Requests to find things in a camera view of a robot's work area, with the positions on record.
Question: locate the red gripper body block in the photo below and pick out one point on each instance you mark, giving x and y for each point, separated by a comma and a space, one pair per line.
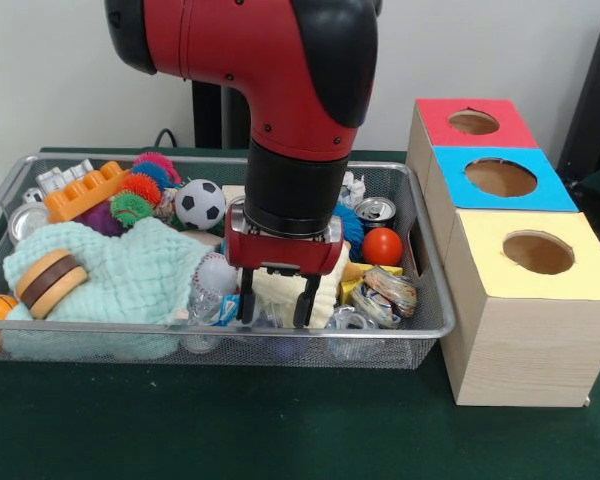
280, 252

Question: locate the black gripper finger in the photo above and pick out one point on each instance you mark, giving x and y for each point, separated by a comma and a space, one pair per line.
246, 300
304, 310

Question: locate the cream yellow cloth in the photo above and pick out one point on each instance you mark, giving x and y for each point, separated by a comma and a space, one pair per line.
330, 300

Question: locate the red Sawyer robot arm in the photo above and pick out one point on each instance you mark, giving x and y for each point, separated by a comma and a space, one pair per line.
280, 75

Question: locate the shallow mesh bin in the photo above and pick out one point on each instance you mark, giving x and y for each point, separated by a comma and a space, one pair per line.
280, 350

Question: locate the wooden box with three holes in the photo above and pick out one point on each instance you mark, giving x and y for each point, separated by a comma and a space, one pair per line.
530, 340

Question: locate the white baseball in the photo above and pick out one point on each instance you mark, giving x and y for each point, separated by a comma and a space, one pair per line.
215, 272

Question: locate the blue spiky ball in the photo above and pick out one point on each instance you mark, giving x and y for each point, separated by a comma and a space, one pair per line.
352, 225

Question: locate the crushed colourful can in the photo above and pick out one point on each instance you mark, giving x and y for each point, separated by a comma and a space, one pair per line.
385, 295

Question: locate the small soccer ball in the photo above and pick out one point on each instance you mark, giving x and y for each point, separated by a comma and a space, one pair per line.
200, 205

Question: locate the red ball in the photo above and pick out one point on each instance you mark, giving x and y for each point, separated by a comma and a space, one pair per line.
382, 246

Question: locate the silver drink can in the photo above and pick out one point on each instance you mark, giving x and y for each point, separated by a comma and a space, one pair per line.
375, 207

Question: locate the mint green cloth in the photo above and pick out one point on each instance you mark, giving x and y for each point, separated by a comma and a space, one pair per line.
130, 270

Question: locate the dark green table cloth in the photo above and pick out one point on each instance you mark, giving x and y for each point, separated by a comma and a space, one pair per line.
230, 425

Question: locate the orange toy brick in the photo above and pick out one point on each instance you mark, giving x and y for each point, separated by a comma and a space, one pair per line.
80, 197

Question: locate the toy hamburger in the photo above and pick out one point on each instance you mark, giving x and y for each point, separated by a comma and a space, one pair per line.
50, 282

